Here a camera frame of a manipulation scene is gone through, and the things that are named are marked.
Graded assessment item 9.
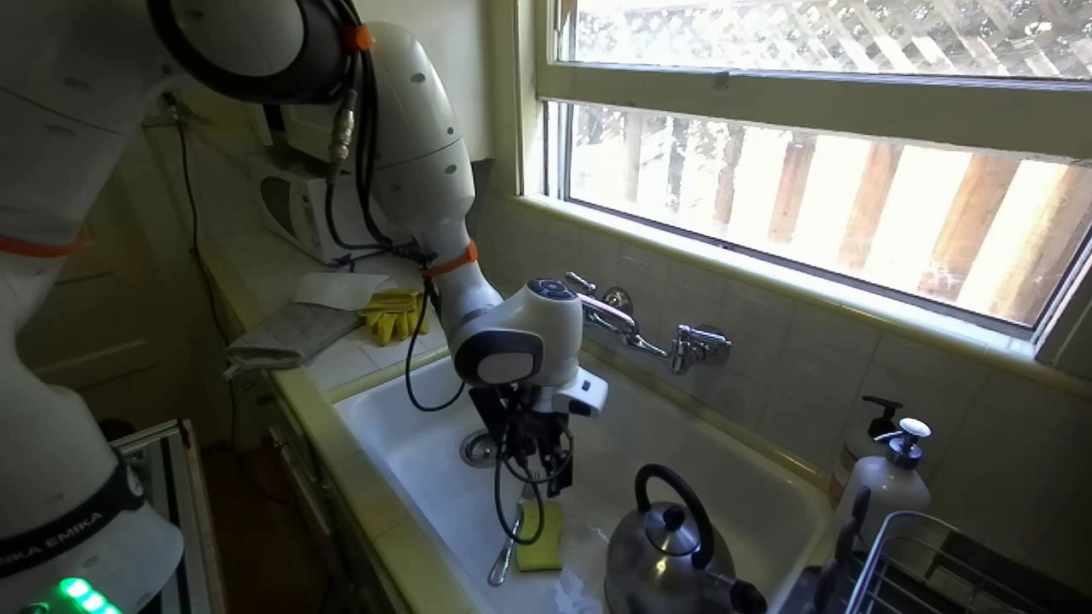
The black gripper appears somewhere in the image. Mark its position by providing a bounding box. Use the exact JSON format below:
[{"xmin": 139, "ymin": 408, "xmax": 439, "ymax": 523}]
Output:
[{"xmin": 468, "ymin": 382, "xmax": 581, "ymax": 504}]

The yellow sponge with dark scrubber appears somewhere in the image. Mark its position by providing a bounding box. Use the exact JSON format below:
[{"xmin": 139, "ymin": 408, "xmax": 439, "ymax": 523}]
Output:
[{"xmin": 509, "ymin": 499, "xmax": 570, "ymax": 578}]

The metal sink drain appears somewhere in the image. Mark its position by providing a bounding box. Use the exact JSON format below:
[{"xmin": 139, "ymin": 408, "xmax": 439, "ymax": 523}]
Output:
[{"xmin": 457, "ymin": 426, "xmax": 506, "ymax": 472}]

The white porcelain sink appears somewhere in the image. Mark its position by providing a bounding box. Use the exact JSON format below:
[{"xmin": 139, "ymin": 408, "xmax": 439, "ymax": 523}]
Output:
[{"xmin": 330, "ymin": 321, "xmax": 836, "ymax": 614}]

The yellow cloth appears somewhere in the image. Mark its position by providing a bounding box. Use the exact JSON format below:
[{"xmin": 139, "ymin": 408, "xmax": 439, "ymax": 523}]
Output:
[{"xmin": 357, "ymin": 288, "xmax": 434, "ymax": 351}]

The grey folded cloth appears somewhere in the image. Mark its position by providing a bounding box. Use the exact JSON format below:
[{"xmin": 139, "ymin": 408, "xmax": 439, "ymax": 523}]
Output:
[{"xmin": 220, "ymin": 298, "xmax": 368, "ymax": 382}]

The soap dispenser bottle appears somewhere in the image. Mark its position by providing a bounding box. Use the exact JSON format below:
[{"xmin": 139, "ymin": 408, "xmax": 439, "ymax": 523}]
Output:
[{"xmin": 832, "ymin": 392, "xmax": 937, "ymax": 573}]

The white countertop appliance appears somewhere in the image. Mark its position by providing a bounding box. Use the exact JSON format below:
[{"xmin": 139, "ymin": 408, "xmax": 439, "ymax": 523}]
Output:
[{"xmin": 256, "ymin": 167, "xmax": 381, "ymax": 265}]

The white stove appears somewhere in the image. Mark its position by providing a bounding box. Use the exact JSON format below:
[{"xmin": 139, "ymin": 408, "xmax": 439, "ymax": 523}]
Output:
[{"xmin": 108, "ymin": 416, "xmax": 228, "ymax": 614}]

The kitchen window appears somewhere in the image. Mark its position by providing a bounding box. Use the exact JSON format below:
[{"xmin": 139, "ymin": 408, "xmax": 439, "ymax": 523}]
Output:
[{"xmin": 489, "ymin": 0, "xmax": 1092, "ymax": 370}]

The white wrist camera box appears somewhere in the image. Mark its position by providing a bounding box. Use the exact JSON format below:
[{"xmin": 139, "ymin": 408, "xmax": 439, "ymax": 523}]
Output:
[{"xmin": 564, "ymin": 364, "xmax": 614, "ymax": 416}]

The steel kettle with black handle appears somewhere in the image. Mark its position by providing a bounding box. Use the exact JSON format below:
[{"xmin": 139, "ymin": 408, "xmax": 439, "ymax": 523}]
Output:
[{"xmin": 600, "ymin": 462, "xmax": 767, "ymax": 614}]

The chrome wall faucet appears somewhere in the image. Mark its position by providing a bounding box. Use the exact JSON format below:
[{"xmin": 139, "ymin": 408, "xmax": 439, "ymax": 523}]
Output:
[{"xmin": 544, "ymin": 269, "xmax": 737, "ymax": 380}]

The wire dish rack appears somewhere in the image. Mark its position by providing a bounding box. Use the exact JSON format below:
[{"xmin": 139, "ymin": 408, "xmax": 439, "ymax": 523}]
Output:
[{"xmin": 836, "ymin": 504, "xmax": 1092, "ymax": 614}]

